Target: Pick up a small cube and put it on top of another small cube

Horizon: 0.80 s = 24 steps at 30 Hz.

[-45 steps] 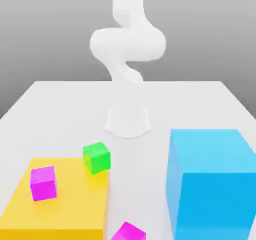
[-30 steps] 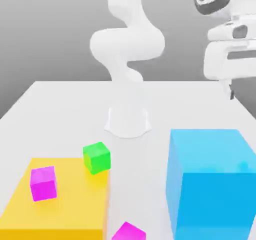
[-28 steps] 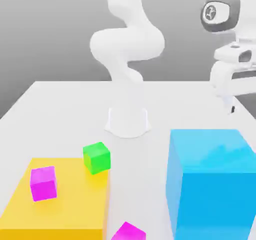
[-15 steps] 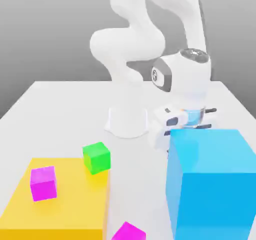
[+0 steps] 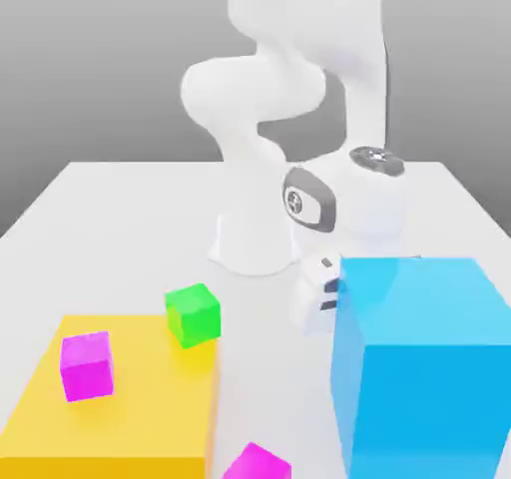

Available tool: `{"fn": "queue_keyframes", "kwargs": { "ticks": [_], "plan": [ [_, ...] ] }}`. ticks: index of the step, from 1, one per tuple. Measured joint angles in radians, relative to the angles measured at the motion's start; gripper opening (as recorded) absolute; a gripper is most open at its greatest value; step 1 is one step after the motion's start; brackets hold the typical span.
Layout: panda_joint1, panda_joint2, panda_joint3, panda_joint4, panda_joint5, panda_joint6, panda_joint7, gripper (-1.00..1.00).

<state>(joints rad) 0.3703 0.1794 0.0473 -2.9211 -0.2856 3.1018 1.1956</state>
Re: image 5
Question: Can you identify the small green cube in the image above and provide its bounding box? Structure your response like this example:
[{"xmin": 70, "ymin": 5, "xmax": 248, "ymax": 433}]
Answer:
[{"xmin": 164, "ymin": 281, "xmax": 223, "ymax": 350}]

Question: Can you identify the small magenta cube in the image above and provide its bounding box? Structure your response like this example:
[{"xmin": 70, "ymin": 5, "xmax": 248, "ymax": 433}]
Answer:
[
  {"xmin": 221, "ymin": 441, "xmax": 293, "ymax": 479},
  {"xmin": 59, "ymin": 329, "xmax": 116, "ymax": 403}
]

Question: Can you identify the large yellow box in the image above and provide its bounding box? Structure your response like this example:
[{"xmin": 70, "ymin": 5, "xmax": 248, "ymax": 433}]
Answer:
[{"xmin": 0, "ymin": 313, "xmax": 221, "ymax": 479}]

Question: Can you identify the large blue box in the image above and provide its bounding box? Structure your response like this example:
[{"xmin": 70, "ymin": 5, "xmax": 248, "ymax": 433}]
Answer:
[{"xmin": 329, "ymin": 255, "xmax": 511, "ymax": 479}]

